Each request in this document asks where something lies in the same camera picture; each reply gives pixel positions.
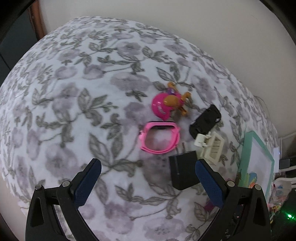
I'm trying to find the cream hair claw clip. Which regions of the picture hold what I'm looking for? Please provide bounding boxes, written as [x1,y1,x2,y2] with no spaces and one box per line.
[194,132,225,165]

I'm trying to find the black power adapter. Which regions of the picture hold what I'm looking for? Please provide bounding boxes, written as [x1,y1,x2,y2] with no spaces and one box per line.
[169,142,200,191]

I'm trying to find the pink round doll toy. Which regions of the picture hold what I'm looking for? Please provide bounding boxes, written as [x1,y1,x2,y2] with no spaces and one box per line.
[151,82,191,121]

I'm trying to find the floral grey white blanket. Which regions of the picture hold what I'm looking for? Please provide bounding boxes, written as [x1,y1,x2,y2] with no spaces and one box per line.
[1,16,278,240]

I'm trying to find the pink smartwatch band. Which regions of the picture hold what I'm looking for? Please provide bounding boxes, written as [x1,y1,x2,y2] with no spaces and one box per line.
[138,121,180,155]

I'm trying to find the purple lighter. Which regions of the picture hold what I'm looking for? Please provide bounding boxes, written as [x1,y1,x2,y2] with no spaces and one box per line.
[204,199,215,212]

